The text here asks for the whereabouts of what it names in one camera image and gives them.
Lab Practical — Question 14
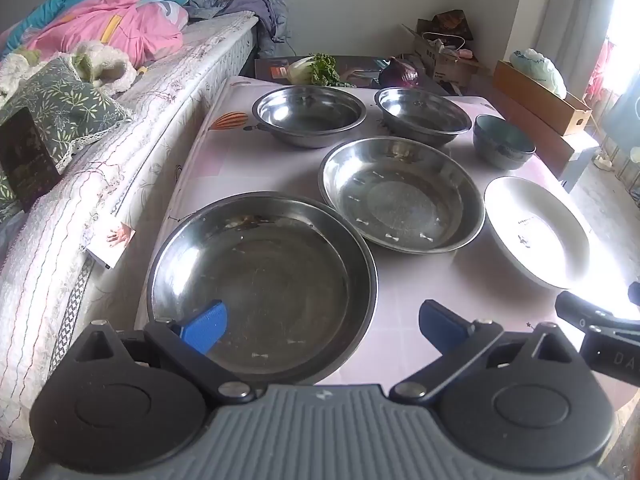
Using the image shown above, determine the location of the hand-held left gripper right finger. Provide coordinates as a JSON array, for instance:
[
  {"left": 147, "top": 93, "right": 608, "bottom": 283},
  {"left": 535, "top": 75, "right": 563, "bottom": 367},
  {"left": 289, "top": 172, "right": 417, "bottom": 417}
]
[{"left": 390, "top": 300, "right": 591, "bottom": 406}]

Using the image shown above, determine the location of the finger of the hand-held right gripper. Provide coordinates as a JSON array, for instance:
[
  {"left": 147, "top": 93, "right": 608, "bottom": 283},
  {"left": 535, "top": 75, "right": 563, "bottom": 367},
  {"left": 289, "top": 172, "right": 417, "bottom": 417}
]
[{"left": 555, "top": 290, "right": 640, "bottom": 333}]

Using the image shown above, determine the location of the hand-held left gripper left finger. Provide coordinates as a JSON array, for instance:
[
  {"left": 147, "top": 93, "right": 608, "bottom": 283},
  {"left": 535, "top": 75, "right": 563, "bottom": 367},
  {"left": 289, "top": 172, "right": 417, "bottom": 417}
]
[{"left": 75, "top": 300, "right": 256, "bottom": 406}]

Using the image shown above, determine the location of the teal ceramic bowl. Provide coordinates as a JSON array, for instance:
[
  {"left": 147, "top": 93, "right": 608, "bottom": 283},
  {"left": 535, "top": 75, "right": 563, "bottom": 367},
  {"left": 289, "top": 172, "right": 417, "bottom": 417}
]
[{"left": 473, "top": 114, "right": 537, "bottom": 170}]

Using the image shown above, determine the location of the steel bowl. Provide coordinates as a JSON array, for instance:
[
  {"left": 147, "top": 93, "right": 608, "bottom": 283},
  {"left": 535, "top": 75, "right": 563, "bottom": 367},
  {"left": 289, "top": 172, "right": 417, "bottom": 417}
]
[
  {"left": 251, "top": 85, "right": 367, "bottom": 149},
  {"left": 374, "top": 87, "right": 473, "bottom": 150}
]

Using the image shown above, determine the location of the white ceramic plate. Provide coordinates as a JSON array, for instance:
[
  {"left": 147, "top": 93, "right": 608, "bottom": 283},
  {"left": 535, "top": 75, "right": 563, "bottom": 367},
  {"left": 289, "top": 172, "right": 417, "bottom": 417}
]
[{"left": 483, "top": 176, "right": 592, "bottom": 290}]

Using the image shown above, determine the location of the photo card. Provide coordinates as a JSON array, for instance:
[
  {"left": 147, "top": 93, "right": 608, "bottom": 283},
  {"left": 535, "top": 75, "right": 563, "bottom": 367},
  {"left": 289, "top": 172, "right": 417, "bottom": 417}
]
[{"left": 80, "top": 212, "right": 137, "bottom": 269}]

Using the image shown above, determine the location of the medium steel plate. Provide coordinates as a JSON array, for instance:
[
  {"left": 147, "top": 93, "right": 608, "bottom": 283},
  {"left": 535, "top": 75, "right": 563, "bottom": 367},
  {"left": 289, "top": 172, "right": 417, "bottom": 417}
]
[{"left": 318, "top": 136, "right": 486, "bottom": 255}]

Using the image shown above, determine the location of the brown cardboard carton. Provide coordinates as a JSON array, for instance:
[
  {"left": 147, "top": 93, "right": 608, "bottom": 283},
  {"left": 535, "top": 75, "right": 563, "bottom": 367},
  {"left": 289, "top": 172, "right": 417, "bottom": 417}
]
[{"left": 487, "top": 85, "right": 601, "bottom": 191}]

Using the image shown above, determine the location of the white quilted mattress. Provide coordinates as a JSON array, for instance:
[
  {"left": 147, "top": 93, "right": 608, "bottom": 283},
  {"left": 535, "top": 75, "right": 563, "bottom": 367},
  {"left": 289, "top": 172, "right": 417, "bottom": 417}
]
[{"left": 0, "top": 10, "right": 261, "bottom": 441}]

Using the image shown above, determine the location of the wooden box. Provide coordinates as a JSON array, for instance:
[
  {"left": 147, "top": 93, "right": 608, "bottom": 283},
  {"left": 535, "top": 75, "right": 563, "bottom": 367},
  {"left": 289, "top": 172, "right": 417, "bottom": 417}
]
[{"left": 492, "top": 60, "right": 593, "bottom": 137}]

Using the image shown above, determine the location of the black phone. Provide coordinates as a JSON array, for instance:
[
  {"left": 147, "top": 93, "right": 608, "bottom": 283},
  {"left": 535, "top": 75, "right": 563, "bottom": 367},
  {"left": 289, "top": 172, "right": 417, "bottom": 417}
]
[{"left": 0, "top": 106, "right": 62, "bottom": 213}]

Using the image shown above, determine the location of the red cabbage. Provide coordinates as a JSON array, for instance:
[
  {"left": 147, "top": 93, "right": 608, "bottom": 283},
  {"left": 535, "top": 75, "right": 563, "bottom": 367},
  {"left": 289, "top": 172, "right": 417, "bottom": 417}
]
[{"left": 378, "top": 57, "right": 421, "bottom": 90}]

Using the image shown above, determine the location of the cabbage in plastic bag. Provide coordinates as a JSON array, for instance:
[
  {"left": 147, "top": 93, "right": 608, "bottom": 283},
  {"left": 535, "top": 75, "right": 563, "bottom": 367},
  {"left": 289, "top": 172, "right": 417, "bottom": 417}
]
[{"left": 510, "top": 48, "right": 568, "bottom": 100}]

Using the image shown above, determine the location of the open cardboard box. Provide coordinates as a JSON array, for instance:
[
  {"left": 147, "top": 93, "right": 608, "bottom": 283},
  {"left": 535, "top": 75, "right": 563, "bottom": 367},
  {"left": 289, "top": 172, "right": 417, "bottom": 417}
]
[{"left": 402, "top": 22, "right": 493, "bottom": 88}]

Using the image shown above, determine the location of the green leaf print pillow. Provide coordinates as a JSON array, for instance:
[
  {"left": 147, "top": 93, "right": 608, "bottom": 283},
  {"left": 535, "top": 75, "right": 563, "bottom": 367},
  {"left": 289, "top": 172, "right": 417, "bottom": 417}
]
[{"left": 0, "top": 56, "right": 133, "bottom": 221}]

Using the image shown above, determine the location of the napa cabbage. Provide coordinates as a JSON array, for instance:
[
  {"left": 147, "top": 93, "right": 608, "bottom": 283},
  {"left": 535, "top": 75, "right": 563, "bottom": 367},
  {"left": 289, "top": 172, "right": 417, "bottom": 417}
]
[{"left": 286, "top": 53, "right": 351, "bottom": 87}]

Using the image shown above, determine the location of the white fluffy blanket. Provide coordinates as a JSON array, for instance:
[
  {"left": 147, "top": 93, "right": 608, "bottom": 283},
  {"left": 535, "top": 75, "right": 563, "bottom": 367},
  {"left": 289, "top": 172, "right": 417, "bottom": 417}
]
[{"left": 0, "top": 40, "right": 138, "bottom": 98}]

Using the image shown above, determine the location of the dark brown paper bag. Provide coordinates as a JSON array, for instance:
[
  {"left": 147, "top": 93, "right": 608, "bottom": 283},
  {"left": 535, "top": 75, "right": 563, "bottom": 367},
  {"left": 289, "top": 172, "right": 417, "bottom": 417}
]
[{"left": 417, "top": 10, "right": 473, "bottom": 41}]

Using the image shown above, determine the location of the white curtain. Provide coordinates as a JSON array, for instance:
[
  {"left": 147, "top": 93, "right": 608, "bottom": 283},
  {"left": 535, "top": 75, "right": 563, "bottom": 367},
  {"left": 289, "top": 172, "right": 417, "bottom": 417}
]
[{"left": 530, "top": 0, "right": 621, "bottom": 61}]

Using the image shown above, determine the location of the pink and blue quilt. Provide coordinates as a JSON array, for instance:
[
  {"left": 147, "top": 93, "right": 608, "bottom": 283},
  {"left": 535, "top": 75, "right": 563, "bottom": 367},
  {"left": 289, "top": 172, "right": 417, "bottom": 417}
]
[{"left": 0, "top": 0, "right": 191, "bottom": 68}]

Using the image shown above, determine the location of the grey clothing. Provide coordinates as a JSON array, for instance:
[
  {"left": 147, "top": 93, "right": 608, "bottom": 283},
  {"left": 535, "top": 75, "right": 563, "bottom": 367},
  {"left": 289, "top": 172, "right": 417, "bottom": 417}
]
[{"left": 185, "top": 0, "right": 291, "bottom": 58}]

